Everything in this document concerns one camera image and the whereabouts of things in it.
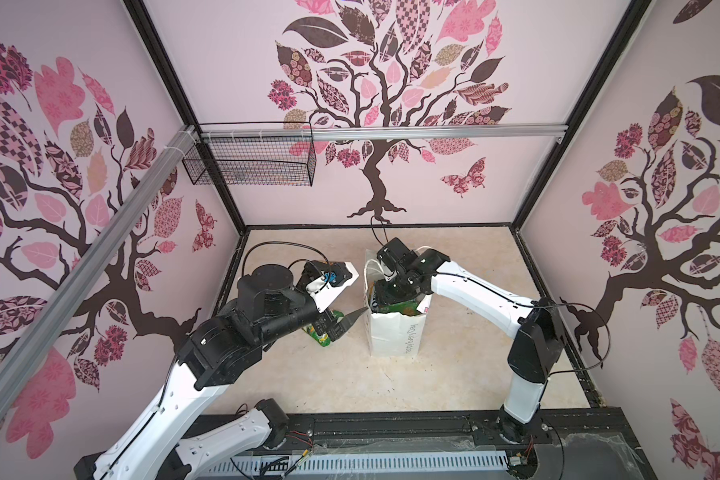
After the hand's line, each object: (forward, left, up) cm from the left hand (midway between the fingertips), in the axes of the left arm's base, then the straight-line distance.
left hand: (348, 292), depth 58 cm
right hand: (+13, -8, -22) cm, 27 cm away
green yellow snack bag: (+5, +9, -35) cm, 36 cm away
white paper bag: (0, -10, -19) cm, 22 cm away
